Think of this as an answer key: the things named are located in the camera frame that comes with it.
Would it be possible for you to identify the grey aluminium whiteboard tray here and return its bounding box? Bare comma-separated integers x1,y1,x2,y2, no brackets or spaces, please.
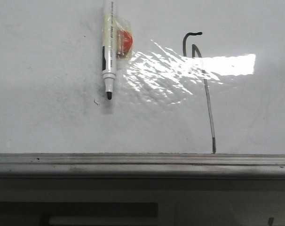
0,153,285,179

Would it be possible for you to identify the red magnet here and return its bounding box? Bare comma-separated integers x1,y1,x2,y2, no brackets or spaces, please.
116,17,133,60

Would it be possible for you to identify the white whiteboard marker black tip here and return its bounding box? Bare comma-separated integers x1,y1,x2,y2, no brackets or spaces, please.
102,0,117,100

